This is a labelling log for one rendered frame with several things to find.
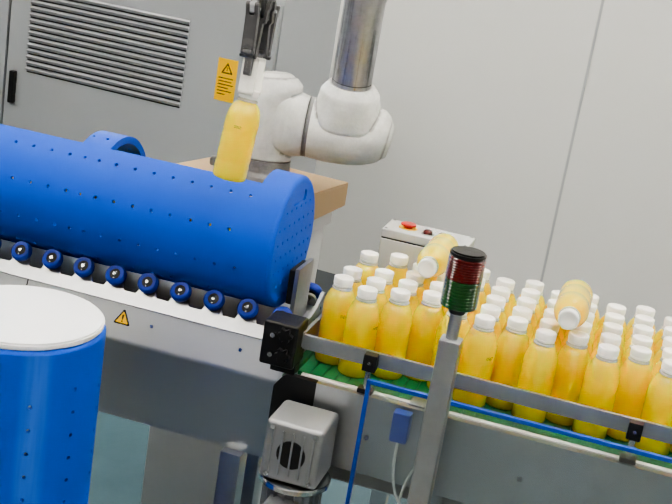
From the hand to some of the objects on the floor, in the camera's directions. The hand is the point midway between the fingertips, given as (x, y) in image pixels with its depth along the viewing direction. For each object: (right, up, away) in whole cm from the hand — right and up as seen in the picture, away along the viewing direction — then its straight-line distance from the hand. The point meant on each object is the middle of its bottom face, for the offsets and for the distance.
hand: (252, 76), depth 221 cm
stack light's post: (+19, -152, +10) cm, 154 cm away
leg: (-16, -136, +47) cm, 144 cm away
